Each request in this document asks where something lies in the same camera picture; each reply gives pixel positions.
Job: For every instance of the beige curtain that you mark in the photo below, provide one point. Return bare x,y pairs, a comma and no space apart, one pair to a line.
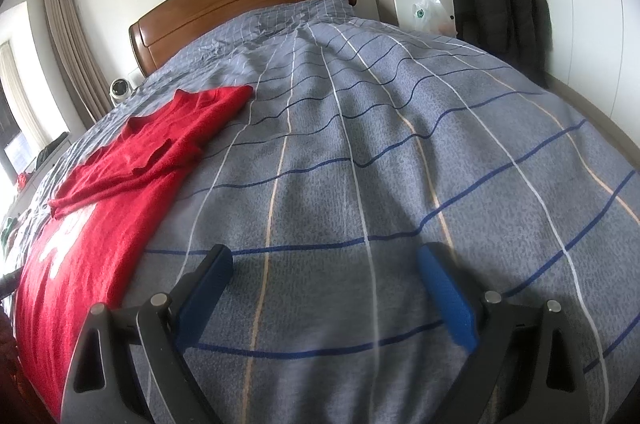
75,53

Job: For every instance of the red t-shirt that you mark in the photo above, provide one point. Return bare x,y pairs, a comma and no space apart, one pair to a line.
100,214

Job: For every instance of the white plastic bag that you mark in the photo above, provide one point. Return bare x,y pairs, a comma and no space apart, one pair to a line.
425,13

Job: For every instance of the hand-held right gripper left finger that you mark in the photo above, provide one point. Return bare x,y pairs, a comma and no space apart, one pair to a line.
205,294

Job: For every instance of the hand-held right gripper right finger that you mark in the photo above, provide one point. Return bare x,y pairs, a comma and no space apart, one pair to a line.
447,294

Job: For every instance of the small white fan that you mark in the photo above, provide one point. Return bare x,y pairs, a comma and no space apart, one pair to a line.
121,91

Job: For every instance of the green and white cloth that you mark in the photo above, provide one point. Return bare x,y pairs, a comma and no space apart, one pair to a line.
7,234

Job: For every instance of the dark cloth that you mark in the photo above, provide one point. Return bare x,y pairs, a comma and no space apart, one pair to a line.
50,148

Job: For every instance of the white wardrobe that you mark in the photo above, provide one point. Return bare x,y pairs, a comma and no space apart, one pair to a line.
590,3

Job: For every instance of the bed with grey checked duvet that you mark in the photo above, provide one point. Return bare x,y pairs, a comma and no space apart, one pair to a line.
375,153

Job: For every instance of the black jacket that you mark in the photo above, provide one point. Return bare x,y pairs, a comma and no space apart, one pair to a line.
505,13

